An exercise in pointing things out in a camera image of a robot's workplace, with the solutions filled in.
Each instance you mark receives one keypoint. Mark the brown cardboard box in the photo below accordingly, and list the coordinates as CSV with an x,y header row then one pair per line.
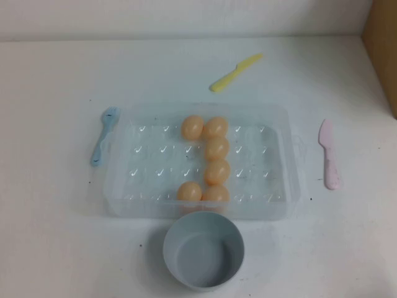
x,y
383,56

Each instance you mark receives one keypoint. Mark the orange plastic egg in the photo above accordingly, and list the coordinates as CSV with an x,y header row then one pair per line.
x,y
216,126
192,127
218,148
188,192
218,171
217,194

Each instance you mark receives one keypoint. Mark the yellow plastic knife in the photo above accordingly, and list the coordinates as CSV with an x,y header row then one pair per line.
x,y
231,76

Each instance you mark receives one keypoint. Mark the pink plastic knife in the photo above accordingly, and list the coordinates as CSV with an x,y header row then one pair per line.
x,y
329,161

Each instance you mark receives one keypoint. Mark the clear plastic egg box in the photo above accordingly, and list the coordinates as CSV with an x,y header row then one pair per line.
x,y
149,161

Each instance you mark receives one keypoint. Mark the grey-blue round bowl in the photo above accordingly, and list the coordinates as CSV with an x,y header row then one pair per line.
x,y
203,264

